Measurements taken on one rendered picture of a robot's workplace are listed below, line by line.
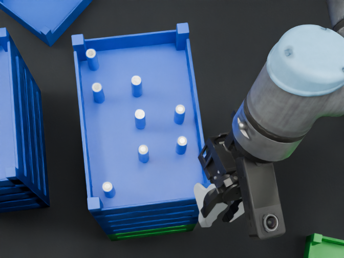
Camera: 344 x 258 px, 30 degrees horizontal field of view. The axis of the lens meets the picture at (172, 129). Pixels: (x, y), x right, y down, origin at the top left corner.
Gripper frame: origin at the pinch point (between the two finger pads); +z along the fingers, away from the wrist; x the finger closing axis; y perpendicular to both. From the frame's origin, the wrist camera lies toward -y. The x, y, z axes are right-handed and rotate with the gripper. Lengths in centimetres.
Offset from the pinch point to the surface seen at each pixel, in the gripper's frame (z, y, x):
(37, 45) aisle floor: 42, 78, 3
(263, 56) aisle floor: 27, 55, -50
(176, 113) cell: -2.3, 19.8, -0.4
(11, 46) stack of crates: 15, 54, 18
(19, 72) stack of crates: 22, 53, 15
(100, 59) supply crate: 1.9, 37.0, 6.7
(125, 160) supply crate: 7.9, 18.5, 6.9
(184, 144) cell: -0.8, 14.5, 0.0
